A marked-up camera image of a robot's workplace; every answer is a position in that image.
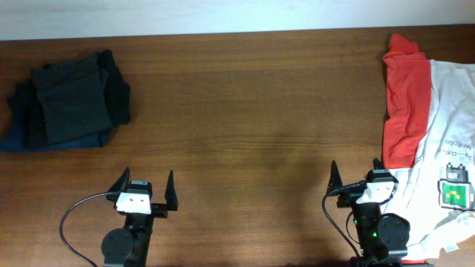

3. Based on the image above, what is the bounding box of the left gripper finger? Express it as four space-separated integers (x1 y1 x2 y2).
164 170 178 211
106 167 131 202

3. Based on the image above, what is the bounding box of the red t-shirt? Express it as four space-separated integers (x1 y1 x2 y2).
382 33 431 169

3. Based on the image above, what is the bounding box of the folded black garment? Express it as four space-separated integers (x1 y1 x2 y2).
19 49 131 151

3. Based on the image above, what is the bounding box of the white printed t-shirt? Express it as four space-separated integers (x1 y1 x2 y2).
381 60 474 260

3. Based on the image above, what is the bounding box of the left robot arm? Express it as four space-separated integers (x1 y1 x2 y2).
101 168 178 267

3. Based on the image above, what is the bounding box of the folded navy garment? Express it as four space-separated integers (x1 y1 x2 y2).
1 81 112 153

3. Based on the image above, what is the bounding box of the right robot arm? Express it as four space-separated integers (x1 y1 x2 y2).
322 159 410 266

